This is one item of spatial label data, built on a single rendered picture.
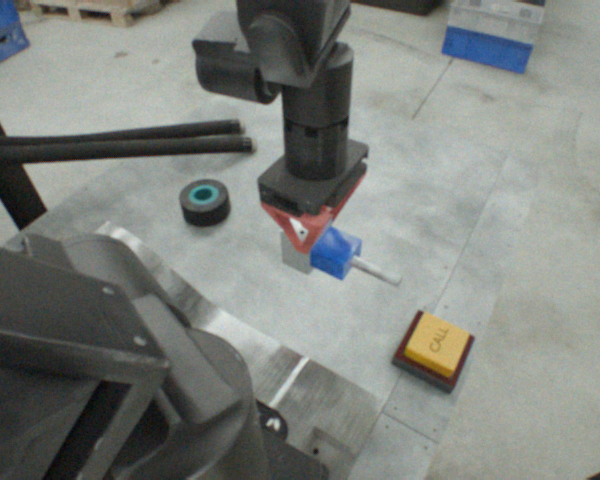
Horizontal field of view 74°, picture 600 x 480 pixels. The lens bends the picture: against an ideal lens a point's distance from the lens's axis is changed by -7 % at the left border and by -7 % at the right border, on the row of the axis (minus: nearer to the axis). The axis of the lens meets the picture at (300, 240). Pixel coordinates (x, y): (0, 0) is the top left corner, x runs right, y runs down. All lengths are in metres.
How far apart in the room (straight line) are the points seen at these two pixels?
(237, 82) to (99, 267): 0.22
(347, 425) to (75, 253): 0.30
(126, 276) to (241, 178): 0.61
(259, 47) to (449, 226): 0.51
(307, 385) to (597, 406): 1.33
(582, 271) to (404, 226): 1.37
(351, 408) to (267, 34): 0.32
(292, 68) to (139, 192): 0.55
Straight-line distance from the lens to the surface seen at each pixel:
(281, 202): 0.39
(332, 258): 0.44
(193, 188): 0.71
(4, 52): 4.04
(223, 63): 0.36
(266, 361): 0.45
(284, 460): 0.23
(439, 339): 0.54
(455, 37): 3.37
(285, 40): 0.27
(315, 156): 0.36
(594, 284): 1.98
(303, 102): 0.33
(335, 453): 0.44
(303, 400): 0.42
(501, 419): 1.49
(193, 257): 0.65
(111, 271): 0.18
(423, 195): 0.76
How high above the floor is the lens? 1.28
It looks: 47 degrees down
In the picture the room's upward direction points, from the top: straight up
